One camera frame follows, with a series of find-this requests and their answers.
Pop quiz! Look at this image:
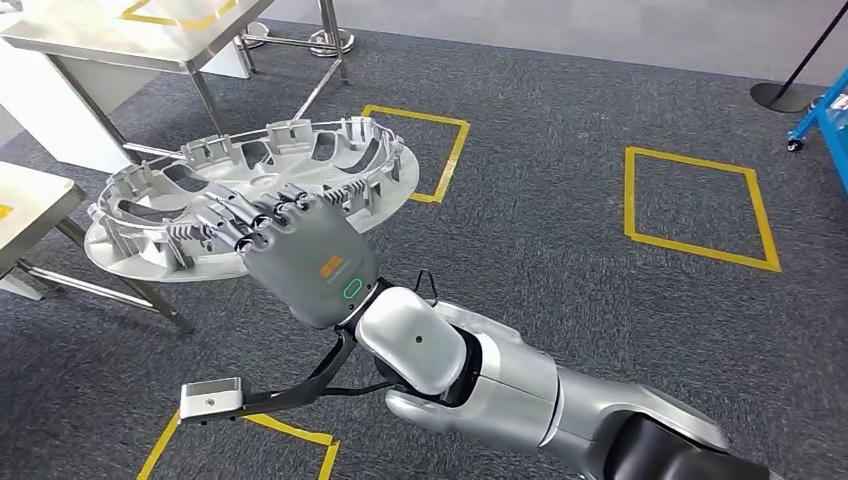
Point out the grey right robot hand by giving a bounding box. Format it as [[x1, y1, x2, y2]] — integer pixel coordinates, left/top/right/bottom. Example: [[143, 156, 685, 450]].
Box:
[[196, 183, 381, 331]]

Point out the silver plastic hubcap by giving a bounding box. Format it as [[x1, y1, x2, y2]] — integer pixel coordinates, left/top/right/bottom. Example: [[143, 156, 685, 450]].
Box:
[[84, 117, 421, 284]]

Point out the yellow floor tape square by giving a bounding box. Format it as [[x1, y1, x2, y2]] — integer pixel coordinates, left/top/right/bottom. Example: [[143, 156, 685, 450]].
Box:
[[135, 410, 341, 480], [360, 103, 472, 205]]

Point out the round chrome floor base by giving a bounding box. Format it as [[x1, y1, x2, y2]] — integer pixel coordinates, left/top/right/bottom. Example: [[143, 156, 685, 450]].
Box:
[[235, 21, 270, 49], [307, 29, 356, 58]]

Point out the white cabinet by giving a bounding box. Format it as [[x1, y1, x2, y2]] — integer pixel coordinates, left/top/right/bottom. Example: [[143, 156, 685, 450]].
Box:
[[0, 39, 254, 175]]

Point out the thin black cable loop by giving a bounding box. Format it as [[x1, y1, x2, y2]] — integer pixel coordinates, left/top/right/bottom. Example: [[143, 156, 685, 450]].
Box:
[[413, 269, 440, 307]]

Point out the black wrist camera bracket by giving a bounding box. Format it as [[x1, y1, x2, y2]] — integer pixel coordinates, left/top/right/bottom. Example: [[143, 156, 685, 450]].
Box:
[[225, 327, 399, 420]]

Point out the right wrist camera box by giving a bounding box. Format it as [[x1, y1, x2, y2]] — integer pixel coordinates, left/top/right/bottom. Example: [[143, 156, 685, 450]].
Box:
[[179, 377, 245, 423]]

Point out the black stanchion post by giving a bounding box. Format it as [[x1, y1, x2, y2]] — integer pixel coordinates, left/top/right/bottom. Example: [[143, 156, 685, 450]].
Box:
[[750, 0, 848, 115]]

